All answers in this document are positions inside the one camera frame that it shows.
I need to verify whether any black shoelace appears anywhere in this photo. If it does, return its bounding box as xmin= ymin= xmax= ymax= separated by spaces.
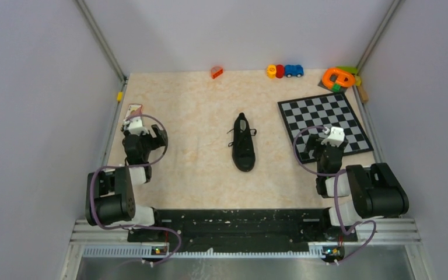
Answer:
xmin=226 ymin=128 xmax=257 ymax=147

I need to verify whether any black canvas sneaker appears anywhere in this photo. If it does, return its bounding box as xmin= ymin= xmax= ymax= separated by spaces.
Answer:
xmin=232 ymin=112 xmax=256 ymax=172

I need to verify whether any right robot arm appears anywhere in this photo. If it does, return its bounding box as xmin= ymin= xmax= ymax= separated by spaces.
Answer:
xmin=306 ymin=135 xmax=410 ymax=240

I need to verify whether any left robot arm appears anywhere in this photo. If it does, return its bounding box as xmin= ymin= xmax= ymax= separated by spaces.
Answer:
xmin=85 ymin=124 xmax=169 ymax=226

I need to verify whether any pink tangram puzzle box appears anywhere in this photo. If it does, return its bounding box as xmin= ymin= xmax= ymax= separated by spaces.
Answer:
xmin=125 ymin=104 xmax=143 ymax=117

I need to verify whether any black white checkerboard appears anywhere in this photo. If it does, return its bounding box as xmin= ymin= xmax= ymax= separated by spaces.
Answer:
xmin=278 ymin=92 xmax=373 ymax=155

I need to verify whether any wooden block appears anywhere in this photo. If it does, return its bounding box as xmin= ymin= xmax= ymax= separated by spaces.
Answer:
xmin=356 ymin=85 xmax=369 ymax=104

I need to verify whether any blue toy car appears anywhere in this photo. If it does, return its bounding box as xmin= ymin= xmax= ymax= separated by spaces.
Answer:
xmin=284 ymin=65 xmax=304 ymax=78

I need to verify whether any green toy block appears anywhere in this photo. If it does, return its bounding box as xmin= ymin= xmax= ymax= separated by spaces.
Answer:
xmin=337 ymin=66 xmax=359 ymax=75

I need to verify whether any red toy cylinder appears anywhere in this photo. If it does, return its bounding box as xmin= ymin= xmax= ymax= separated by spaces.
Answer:
xmin=275 ymin=64 xmax=285 ymax=79

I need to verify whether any yellow toy cylinder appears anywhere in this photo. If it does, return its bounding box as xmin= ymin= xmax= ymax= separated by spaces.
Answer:
xmin=266 ymin=64 xmax=277 ymax=79

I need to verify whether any orange toy brick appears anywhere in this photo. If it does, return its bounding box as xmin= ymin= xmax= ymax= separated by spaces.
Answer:
xmin=210 ymin=66 xmax=223 ymax=79

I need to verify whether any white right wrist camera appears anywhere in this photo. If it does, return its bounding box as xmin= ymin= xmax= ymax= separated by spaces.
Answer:
xmin=321 ymin=127 xmax=345 ymax=147

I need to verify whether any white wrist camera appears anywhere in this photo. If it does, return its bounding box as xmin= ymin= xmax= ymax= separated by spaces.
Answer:
xmin=321 ymin=127 xmax=345 ymax=147
xmin=121 ymin=117 xmax=149 ymax=136

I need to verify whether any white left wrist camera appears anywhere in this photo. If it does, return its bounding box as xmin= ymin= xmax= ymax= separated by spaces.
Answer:
xmin=121 ymin=117 xmax=149 ymax=136

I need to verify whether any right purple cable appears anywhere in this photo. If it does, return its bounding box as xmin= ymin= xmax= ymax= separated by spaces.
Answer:
xmin=292 ymin=125 xmax=377 ymax=265

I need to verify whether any orange plastic ring toy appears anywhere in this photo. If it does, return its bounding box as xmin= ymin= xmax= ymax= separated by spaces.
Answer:
xmin=321 ymin=68 xmax=356 ymax=92

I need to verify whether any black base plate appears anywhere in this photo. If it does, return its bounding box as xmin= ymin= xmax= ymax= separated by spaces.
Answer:
xmin=127 ymin=208 xmax=358 ymax=253

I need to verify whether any aluminium frame rail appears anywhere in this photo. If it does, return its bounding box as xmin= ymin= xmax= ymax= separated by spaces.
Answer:
xmin=73 ymin=0 xmax=127 ymax=83

